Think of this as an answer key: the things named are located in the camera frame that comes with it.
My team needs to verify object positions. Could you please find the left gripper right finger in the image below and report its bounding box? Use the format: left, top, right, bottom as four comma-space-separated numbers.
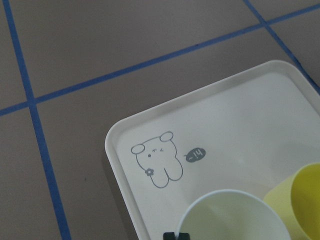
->
177, 232, 190, 240

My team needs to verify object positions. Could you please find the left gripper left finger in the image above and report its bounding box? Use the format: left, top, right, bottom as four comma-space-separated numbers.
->
163, 232, 176, 240

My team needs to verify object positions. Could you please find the cream plastic cup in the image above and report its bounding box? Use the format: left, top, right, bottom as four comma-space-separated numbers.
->
175, 189, 291, 240

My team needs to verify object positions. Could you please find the yellow plastic cup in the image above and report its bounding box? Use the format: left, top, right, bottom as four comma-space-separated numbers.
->
263, 162, 320, 240

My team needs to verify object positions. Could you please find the cream bunny serving tray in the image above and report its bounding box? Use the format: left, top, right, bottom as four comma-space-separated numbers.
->
105, 60, 320, 240

